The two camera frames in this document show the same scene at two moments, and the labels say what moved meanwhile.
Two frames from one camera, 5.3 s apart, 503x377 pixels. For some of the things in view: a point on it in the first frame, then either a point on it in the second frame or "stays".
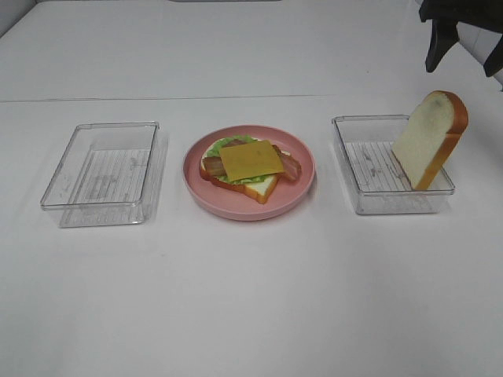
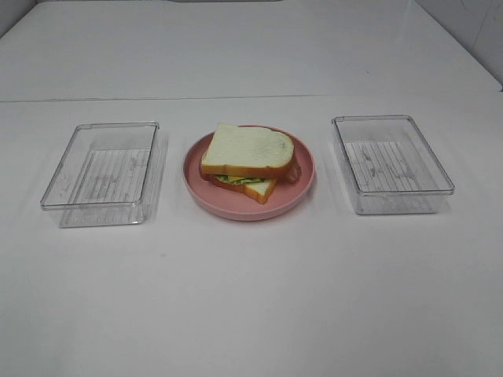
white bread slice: (262, 188) stays
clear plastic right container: (377, 182) stays
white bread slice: (429, 136) -> (247, 151)
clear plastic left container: (111, 173) stays
